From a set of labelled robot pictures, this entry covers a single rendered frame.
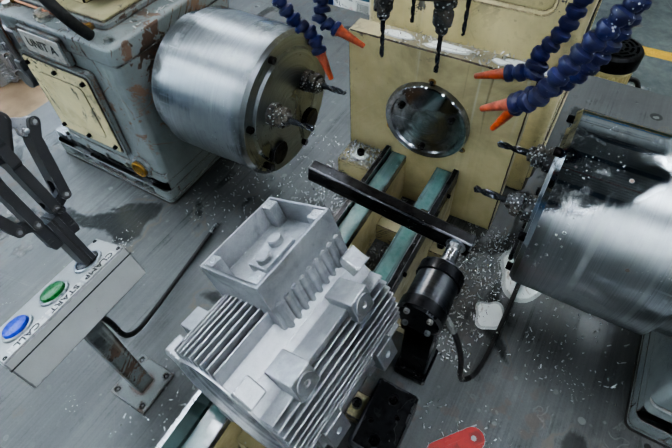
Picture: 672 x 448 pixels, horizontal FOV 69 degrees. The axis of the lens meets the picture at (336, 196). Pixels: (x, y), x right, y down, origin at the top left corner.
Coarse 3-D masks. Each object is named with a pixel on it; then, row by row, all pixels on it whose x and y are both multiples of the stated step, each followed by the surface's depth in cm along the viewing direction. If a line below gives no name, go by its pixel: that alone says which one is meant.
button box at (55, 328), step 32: (128, 256) 60; (64, 288) 57; (96, 288) 57; (128, 288) 61; (32, 320) 54; (64, 320) 55; (96, 320) 58; (0, 352) 52; (32, 352) 52; (64, 352) 55; (32, 384) 53
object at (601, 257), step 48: (576, 144) 56; (624, 144) 56; (480, 192) 65; (576, 192) 55; (624, 192) 53; (528, 240) 58; (576, 240) 55; (624, 240) 53; (576, 288) 58; (624, 288) 54
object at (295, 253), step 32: (256, 224) 58; (288, 224) 59; (320, 224) 52; (224, 256) 55; (256, 256) 53; (288, 256) 49; (320, 256) 53; (224, 288) 53; (256, 288) 47; (288, 288) 50; (320, 288) 53; (288, 320) 50
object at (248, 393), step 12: (348, 252) 54; (360, 252) 55; (348, 264) 54; (360, 264) 54; (396, 324) 61; (180, 336) 54; (168, 348) 53; (240, 384) 45; (252, 384) 45; (240, 396) 45; (252, 396) 45; (252, 408) 45
